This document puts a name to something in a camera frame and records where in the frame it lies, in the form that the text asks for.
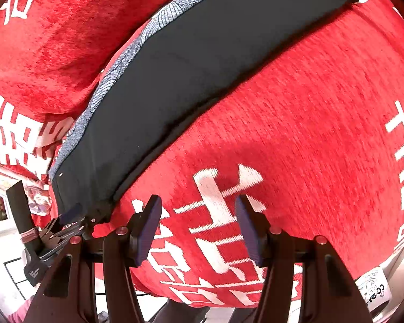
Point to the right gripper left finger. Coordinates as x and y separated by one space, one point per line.
67 293

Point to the black pants blue trim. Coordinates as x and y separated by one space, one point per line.
187 57

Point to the pink sleeve forearm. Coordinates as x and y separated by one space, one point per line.
19 315

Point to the white printed label tag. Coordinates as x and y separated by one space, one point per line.
375 290

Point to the red wedding sofa cover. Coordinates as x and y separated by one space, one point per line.
314 137

